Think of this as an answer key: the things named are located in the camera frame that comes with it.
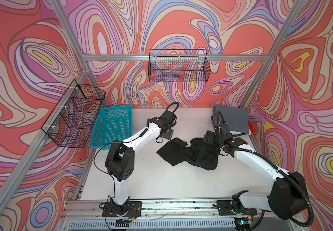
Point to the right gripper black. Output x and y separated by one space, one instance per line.
210 140

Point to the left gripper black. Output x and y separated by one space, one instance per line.
169 134

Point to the black t shirt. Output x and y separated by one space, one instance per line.
199 153

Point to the teal plastic basket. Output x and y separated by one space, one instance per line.
112 123

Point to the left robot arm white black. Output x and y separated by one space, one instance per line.
120 161

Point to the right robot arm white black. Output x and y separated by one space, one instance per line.
288 198

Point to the red folded t shirt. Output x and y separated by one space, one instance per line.
251 128

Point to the black wire basket back wall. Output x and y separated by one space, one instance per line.
168 69

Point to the black wire basket wall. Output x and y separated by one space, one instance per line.
168 69
70 123

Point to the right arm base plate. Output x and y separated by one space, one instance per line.
225 206

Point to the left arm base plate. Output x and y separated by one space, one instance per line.
129 209

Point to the black wire basket left wall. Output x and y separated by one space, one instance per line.
70 123

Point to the aluminium frame crossbar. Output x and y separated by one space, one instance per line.
145 57

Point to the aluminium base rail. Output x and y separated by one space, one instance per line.
196 214

